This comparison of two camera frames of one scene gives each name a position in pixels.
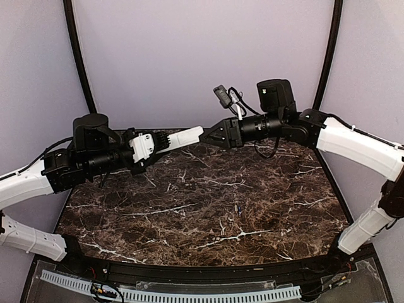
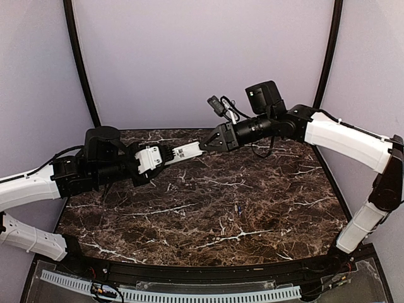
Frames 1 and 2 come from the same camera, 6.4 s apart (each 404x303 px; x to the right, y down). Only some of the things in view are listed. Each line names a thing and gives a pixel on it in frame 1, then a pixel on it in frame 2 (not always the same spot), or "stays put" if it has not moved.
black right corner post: x=331 y=52 stays put
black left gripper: x=149 y=161 to x=148 y=174
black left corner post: x=70 y=21 stays put
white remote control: x=184 y=138 to x=185 y=152
